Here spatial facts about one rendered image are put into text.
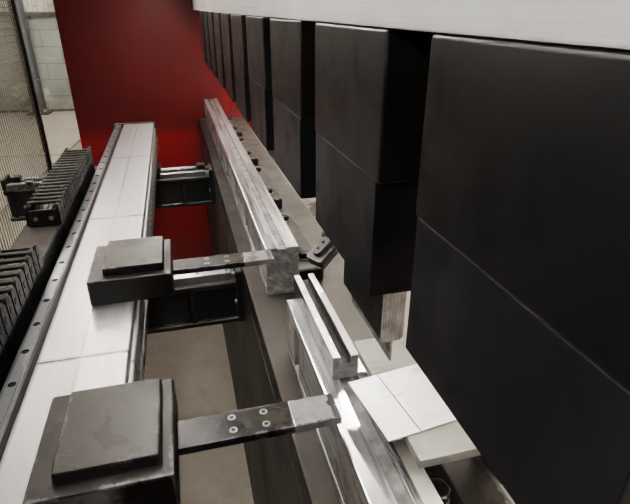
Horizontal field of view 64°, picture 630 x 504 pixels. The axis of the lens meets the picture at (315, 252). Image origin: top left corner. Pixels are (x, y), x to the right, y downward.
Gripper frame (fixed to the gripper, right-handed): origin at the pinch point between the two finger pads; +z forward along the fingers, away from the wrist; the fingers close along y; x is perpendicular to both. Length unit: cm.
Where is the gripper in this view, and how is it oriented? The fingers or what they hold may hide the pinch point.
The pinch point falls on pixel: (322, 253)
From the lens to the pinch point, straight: 76.6
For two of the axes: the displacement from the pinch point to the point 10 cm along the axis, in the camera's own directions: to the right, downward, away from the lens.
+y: -3.5, -6.3, -6.9
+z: -6.1, 7.1, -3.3
